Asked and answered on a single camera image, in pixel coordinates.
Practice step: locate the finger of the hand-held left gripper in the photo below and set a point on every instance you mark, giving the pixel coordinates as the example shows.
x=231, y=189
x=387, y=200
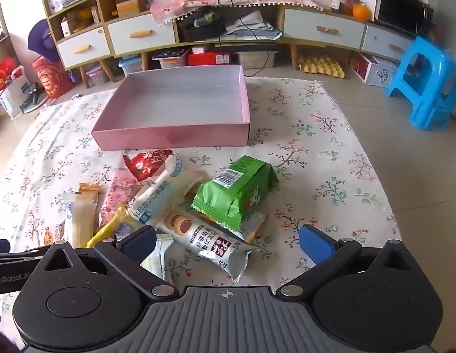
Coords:
x=0, y=246

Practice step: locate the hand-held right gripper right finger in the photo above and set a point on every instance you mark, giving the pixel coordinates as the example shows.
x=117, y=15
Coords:
x=316, y=244

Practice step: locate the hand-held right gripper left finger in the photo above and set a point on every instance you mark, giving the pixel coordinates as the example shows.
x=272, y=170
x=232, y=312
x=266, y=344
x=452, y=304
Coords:
x=137, y=244

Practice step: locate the small white snack packet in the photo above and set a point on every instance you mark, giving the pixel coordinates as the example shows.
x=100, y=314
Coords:
x=161, y=253

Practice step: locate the gold snack packet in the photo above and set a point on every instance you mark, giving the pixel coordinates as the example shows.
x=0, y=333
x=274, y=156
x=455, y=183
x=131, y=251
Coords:
x=110, y=224

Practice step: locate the pink snack packet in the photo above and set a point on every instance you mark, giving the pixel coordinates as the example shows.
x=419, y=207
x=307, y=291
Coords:
x=119, y=195

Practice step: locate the orange cookie packet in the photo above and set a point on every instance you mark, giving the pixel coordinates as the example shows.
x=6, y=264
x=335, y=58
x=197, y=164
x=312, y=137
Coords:
x=53, y=233

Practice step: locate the white blue bread packet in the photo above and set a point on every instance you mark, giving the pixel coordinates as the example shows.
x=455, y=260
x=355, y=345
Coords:
x=158, y=191

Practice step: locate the orange-edged snack packet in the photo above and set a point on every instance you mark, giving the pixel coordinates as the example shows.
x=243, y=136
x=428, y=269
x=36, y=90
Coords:
x=259, y=228

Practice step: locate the cream wafer packet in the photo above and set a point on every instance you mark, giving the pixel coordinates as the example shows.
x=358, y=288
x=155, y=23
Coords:
x=80, y=220

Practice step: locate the silver cookie packet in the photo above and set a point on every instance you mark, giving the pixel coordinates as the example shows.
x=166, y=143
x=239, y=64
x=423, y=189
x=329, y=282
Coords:
x=209, y=242

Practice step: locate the red snack packet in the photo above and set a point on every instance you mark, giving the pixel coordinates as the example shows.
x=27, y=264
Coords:
x=147, y=165

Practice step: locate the green snack packet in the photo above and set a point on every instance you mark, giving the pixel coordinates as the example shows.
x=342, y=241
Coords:
x=231, y=191

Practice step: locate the pink cardboard box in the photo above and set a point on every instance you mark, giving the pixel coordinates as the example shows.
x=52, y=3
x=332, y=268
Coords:
x=169, y=138

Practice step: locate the white red shopping bag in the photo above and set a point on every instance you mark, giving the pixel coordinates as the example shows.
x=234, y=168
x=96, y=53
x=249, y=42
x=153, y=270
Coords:
x=9, y=88

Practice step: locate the clear storage bin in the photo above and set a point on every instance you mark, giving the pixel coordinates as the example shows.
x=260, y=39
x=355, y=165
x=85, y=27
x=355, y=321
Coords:
x=257, y=59
x=98, y=76
x=171, y=60

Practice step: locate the red gift bag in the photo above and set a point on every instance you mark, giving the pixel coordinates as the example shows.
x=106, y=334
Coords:
x=51, y=79

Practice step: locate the yellow egg tray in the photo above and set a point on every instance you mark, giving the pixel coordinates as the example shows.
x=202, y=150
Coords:
x=321, y=67

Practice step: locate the blue-lid storage bin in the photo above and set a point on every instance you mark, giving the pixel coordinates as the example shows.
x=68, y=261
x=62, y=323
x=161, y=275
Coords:
x=131, y=67

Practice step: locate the white printed carton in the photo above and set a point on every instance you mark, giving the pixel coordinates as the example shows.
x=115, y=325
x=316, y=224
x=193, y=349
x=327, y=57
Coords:
x=375, y=71

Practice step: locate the blue plastic stool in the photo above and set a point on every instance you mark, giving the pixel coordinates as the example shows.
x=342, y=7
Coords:
x=426, y=81

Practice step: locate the red box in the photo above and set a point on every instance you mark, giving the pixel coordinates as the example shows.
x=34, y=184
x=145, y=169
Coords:
x=209, y=59

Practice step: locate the white cabinet drawer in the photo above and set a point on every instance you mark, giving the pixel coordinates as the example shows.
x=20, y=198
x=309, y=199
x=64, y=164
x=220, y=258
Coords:
x=323, y=27
x=388, y=44
x=141, y=35
x=84, y=47

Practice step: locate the purple object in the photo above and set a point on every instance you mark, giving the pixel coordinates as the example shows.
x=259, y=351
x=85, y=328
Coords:
x=42, y=40

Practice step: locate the wooden cabinet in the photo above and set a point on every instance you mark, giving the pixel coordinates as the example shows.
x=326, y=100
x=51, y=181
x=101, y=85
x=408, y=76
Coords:
x=198, y=35

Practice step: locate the black case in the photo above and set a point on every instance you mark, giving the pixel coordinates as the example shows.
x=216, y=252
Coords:
x=200, y=27

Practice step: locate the pile of papers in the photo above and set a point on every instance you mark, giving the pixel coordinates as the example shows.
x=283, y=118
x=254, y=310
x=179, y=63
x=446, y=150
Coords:
x=250, y=27

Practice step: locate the small white carton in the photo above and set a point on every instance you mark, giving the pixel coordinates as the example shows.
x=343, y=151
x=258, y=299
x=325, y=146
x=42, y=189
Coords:
x=67, y=27

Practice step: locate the small cardboard box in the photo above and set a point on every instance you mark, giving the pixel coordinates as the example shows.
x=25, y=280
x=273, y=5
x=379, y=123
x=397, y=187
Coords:
x=131, y=7

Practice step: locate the black microwave oven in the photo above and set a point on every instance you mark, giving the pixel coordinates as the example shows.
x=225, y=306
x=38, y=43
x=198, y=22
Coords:
x=400, y=9

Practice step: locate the pink floral cloth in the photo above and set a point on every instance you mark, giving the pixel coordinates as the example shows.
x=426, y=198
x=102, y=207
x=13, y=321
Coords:
x=235, y=0

